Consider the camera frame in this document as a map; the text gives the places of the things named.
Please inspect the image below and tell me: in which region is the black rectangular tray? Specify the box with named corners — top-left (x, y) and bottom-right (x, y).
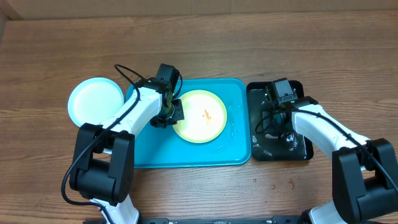
top-left (246, 82), bottom-right (313, 161)

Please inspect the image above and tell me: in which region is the teal plastic tray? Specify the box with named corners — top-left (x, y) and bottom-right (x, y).
top-left (134, 78), bottom-right (251, 169)

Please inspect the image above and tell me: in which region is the green sponge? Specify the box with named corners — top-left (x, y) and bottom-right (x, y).
top-left (265, 133), bottom-right (285, 139)

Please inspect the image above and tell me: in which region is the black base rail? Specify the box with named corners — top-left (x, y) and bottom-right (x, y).
top-left (83, 214), bottom-right (307, 224)

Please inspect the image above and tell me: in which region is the light blue plate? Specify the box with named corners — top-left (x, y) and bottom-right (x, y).
top-left (67, 77), bottom-right (124, 127)

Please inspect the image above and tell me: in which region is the yellow-green plate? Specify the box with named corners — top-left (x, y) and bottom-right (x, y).
top-left (173, 90), bottom-right (227, 143)

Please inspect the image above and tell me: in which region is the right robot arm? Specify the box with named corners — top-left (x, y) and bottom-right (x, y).
top-left (255, 96), bottom-right (397, 223)

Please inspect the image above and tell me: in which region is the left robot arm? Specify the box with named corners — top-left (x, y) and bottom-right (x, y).
top-left (62, 84), bottom-right (183, 223)

